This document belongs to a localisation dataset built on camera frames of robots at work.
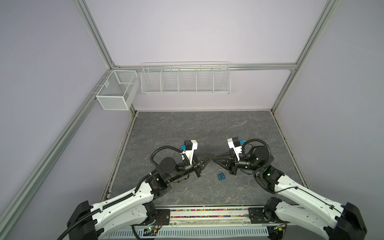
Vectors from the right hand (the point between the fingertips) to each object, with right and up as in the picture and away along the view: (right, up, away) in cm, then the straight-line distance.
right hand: (213, 161), depth 63 cm
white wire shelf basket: (-14, +47, +34) cm, 60 cm away
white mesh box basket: (-63, +40, +41) cm, 85 cm away
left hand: (0, +2, -1) cm, 2 cm away
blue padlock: (+7, -14, +23) cm, 28 cm away
